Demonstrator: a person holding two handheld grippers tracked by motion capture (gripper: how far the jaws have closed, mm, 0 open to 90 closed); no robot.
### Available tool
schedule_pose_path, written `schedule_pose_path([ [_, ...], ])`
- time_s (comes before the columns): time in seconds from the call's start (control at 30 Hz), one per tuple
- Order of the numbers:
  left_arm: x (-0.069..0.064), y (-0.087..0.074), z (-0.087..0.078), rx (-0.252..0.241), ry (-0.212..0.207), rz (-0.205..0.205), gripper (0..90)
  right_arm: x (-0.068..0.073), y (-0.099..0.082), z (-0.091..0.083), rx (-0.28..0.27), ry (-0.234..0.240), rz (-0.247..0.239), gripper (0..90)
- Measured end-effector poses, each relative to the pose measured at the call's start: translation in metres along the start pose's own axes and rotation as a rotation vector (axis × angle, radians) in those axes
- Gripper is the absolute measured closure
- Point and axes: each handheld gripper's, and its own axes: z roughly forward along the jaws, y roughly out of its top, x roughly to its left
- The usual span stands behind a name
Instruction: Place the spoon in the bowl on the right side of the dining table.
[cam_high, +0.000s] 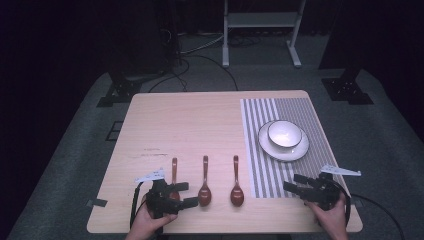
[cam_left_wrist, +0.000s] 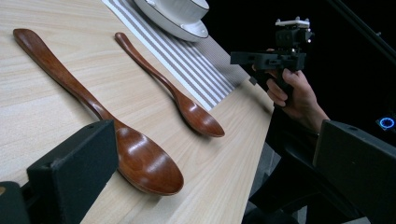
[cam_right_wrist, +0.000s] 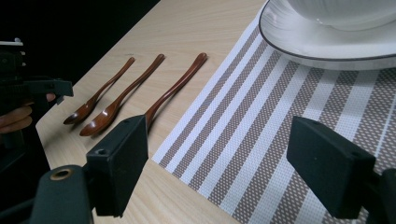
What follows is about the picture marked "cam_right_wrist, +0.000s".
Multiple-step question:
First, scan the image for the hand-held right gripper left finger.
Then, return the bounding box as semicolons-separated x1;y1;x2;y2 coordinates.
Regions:
86;114;150;218

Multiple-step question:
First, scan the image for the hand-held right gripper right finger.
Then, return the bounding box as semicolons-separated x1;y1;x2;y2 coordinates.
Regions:
286;116;377;220

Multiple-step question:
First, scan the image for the medium brown wooden spoon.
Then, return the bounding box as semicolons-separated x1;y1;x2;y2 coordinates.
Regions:
78;53;166;137

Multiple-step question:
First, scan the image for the small brown wooden spoon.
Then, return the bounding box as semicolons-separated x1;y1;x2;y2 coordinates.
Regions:
63;56;136;126

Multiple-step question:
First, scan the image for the striped woven placemat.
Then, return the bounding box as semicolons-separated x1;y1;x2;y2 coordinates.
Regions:
151;12;396;224

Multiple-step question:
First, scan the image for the long brown wooden spoon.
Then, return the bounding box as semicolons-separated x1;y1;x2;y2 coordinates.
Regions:
144;51;209;133

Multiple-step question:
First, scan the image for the white plate with dark rim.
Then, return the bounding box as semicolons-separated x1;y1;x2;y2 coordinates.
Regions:
258;0;396;71

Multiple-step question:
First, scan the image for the white ribbed bowl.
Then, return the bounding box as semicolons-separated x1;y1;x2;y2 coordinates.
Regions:
284;0;396;32

